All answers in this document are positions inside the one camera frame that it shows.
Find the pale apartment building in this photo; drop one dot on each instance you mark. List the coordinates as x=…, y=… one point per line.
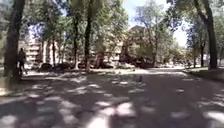
x=35, y=50

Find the person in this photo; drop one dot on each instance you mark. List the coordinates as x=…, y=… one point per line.
x=21, y=61

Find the row of tall trees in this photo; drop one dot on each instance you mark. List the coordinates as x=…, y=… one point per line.
x=96, y=33

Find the row of parked cars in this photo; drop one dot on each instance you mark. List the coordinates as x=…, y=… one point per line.
x=80, y=66

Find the grey dirt path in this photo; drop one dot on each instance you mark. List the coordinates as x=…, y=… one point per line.
x=126, y=96

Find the thick tree trunk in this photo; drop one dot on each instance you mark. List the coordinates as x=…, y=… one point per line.
x=12, y=43

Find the grass patch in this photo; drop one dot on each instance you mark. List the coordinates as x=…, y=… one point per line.
x=208, y=73

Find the large dark tree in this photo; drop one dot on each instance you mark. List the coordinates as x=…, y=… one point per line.
x=208, y=33

